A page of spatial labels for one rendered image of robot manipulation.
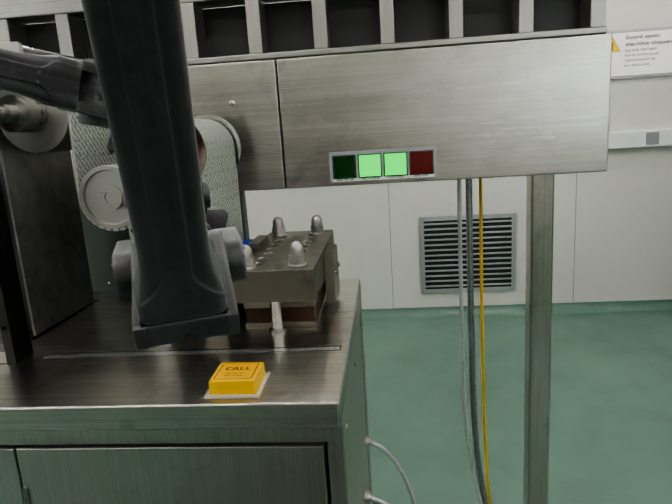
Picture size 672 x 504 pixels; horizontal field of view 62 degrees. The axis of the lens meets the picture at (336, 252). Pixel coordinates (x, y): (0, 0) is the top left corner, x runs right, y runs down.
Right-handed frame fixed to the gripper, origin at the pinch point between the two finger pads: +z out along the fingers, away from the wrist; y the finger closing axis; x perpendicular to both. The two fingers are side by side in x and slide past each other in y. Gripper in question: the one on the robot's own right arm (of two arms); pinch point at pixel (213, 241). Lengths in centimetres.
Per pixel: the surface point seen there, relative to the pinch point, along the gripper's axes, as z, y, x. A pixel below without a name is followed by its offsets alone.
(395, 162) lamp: 21.1, 35.9, 23.5
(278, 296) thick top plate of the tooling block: -1.3, 13.2, -11.3
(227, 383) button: -19.1, 9.4, -27.1
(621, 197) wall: 249, 181, 90
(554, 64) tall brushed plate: 13, 71, 41
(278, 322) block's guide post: 3.5, 12.3, -15.4
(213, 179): -2.2, 0.2, 11.8
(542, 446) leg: 73, 76, -44
